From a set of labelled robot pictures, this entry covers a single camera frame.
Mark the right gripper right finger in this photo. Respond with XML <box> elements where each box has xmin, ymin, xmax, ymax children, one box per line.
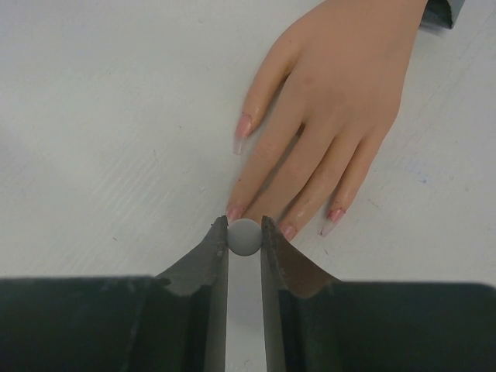
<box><xmin>260</xmin><ymin>218</ymin><xmax>495</xmax><ymax>371</ymax></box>

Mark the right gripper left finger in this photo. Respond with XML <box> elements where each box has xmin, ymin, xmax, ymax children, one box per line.
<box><xmin>1</xmin><ymin>217</ymin><xmax>229</xmax><ymax>371</ymax></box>

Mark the white nail polish cap brush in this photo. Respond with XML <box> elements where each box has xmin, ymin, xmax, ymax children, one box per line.
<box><xmin>227</xmin><ymin>219</ymin><xmax>263</xmax><ymax>257</ymax></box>

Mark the mannequin hand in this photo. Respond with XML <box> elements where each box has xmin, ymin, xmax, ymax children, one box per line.
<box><xmin>226</xmin><ymin>1</ymin><xmax>426</xmax><ymax>239</ymax></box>

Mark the grey crumpled shirt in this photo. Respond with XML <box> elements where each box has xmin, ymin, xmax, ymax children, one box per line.
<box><xmin>421</xmin><ymin>0</ymin><xmax>465</xmax><ymax>29</ymax></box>

